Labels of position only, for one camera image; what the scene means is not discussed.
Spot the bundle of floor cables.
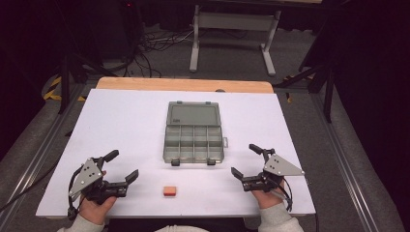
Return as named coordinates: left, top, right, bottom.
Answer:
left=120, top=28, right=195, bottom=79

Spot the clear plastic compartment box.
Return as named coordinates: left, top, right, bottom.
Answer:
left=162, top=101, right=229, bottom=167

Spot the yellow black floor tape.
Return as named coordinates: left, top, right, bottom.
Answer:
left=43, top=75, right=87, bottom=102

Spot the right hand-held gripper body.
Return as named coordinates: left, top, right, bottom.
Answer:
left=241, top=148, right=306, bottom=193

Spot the grey metal table frame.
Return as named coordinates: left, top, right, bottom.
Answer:
left=189, top=4, right=282, bottom=77

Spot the aluminium floor rail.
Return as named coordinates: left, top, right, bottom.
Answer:
left=0, top=82, right=87, bottom=228
left=309, top=92, right=379, bottom=232

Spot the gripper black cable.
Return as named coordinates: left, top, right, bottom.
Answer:
left=66, top=165, right=85, bottom=221
left=270, top=177, right=294, bottom=213

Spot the black floor cable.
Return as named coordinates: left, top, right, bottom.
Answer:
left=0, top=130, right=74, bottom=215

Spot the person's left hand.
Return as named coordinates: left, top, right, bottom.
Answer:
left=78, top=169, right=118, bottom=226

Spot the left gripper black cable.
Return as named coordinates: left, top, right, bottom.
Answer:
left=66, top=165, right=85, bottom=221

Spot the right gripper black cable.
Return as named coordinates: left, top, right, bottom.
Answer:
left=270, top=177, right=294, bottom=213

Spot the black tripod stand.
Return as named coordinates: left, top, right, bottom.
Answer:
left=57, top=51, right=110, bottom=115
left=274, top=59, right=337, bottom=124

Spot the small orange block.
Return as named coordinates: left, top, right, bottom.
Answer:
left=162, top=186, right=178, bottom=198

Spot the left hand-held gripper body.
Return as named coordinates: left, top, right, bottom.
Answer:
left=67, top=157, right=129, bottom=206

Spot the person's right hand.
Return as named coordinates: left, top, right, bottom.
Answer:
left=250, top=179, right=286, bottom=210

